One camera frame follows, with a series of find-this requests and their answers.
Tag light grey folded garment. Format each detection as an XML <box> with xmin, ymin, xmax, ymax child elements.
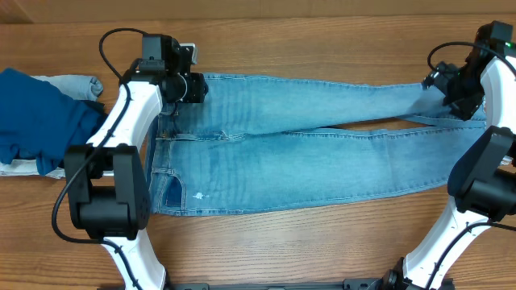
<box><xmin>33</xmin><ymin>75</ymin><xmax>103</xmax><ymax>102</ymax></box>

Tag black garment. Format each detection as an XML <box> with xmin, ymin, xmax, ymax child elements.
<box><xmin>81</xmin><ymin>100</ymin><xmax>108</xmax><ymax>122</ymax></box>

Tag light blue denim jeans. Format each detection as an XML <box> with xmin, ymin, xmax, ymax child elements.
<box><xmin>147</xmin><ymin>73</ymin><xmax>489</xmax><ymax>216</ymax></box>

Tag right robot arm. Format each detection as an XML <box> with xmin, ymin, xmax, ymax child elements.
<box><xmin>369</xmin><ymin>21</ymin><xmax>515</xmax><ymax>289</ymax></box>

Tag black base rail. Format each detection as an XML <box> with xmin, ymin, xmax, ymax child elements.
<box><xmin>165</xmin><ymin>279</ymin><xmax>381</xmax><ymax>290</ymax></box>

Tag white garment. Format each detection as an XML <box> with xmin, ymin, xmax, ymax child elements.
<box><xmin>1</xmin><ymin>159</ymin><xmax>65</xmax><ymax>179</ymax></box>

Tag dark blue shirt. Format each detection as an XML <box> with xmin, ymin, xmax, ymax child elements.
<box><xmin>1</xmin><ymin>68</ymin><xmax>103</xmax><ymax>176</ymax></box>

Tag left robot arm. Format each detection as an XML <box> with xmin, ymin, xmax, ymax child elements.
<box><xmin>52</xmin><ymin>32</ymin><xmax>208</xmax><ymax>290</ymax></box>

